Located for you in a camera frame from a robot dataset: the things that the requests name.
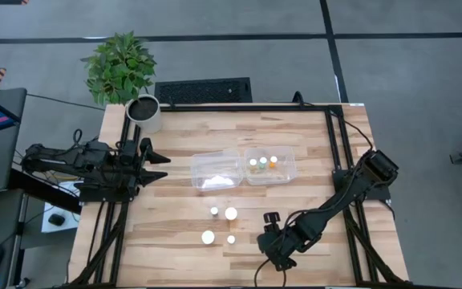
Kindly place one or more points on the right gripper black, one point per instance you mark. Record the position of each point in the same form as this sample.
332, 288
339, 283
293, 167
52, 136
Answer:
277, 243

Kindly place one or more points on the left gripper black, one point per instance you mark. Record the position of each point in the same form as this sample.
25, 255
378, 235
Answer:
128, 168

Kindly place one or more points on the small white ball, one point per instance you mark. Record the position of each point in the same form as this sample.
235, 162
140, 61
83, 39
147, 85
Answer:
214, 210
231, 239

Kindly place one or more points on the small teal pill bottle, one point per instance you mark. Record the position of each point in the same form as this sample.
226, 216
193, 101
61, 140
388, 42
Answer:
263, 160

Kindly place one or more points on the small orange pill bottle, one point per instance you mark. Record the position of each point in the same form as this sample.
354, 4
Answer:
273, 159

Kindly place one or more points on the small yellowish pill bottle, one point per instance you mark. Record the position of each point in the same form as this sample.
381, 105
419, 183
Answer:
253, 161

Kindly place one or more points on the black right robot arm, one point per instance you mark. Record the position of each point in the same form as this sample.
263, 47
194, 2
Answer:
351, 188

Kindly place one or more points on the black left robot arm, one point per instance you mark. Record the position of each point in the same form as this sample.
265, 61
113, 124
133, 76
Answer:
54, 156

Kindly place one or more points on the clear plastic bin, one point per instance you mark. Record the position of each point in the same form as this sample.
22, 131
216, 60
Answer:
289, 168
199, 160

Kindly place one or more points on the white plant pot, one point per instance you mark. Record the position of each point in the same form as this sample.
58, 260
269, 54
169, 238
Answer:
144, 110

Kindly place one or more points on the large white ball lower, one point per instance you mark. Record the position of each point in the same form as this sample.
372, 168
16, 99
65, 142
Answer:
208, 237

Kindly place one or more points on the black keyboard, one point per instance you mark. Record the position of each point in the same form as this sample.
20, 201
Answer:
203, 91

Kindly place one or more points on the white paper sheet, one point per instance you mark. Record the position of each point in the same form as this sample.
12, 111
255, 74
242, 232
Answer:
68, 225

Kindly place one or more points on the green leafy plant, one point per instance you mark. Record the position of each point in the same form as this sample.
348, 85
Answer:
118, 68

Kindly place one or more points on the small black mouse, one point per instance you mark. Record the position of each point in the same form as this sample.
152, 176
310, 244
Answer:
56, 219

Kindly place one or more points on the black aluminium table frame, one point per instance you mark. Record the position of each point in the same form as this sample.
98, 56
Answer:
247, 108

